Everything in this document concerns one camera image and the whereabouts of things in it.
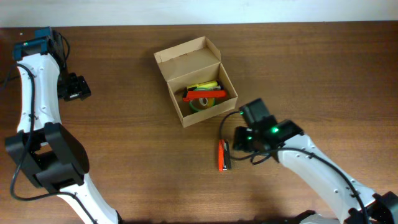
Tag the green tape roll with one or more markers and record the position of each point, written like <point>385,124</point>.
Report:
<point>192,106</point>

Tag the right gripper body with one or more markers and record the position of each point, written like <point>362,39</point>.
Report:
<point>243,139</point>

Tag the orange black stapler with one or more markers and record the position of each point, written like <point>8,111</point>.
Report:
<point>224,159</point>

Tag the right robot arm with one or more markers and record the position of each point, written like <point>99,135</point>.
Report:
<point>287,143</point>

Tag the small yellow tape roll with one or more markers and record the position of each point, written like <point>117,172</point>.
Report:
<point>204,103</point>

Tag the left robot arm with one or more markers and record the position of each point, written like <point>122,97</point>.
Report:
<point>50,161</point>

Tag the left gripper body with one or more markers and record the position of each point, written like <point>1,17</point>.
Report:
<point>70,86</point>

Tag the brown cardboard box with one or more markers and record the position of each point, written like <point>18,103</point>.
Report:
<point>195,61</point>

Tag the yellow highlighter pen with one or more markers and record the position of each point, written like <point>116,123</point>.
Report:
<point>203,85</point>

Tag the orange utility knife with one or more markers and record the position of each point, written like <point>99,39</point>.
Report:
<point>193,95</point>

